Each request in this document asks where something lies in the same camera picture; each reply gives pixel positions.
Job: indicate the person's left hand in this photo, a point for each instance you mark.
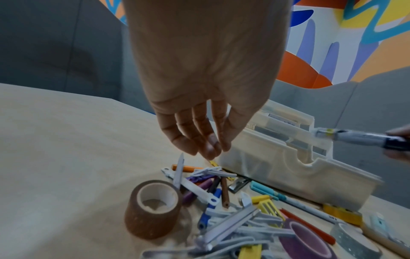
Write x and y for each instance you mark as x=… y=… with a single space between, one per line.
x=205 y=55

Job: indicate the person's right hand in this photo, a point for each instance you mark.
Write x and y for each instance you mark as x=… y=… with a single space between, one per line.
x=404 y=132

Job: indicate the black white marker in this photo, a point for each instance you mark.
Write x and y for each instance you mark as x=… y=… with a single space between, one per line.
x=355 y=137

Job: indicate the teal white slim pen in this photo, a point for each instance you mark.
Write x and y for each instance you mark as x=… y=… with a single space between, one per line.
x=382 y=223

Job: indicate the cream tiered organizer box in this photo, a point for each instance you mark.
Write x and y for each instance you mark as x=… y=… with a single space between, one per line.
x=320 y=182

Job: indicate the orange pen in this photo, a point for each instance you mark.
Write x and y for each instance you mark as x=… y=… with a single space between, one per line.
x=185 y=167

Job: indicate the grey glitter tape roll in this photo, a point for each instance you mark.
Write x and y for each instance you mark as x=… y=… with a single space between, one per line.
x=339 y=240

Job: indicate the brown coloured pencil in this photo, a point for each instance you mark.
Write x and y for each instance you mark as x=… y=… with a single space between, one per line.
x=225 y=192

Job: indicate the white pen teal cap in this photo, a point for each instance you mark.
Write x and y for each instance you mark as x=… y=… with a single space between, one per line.
x=266 y=189

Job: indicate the blue pen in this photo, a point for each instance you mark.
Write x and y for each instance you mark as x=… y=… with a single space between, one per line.
x=208 y=212

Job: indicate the purple tape roll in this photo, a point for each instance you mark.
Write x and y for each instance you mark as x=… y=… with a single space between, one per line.
x=288 y=242

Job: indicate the brown tape roll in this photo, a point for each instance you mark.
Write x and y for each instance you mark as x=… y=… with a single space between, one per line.
x=150 y=222

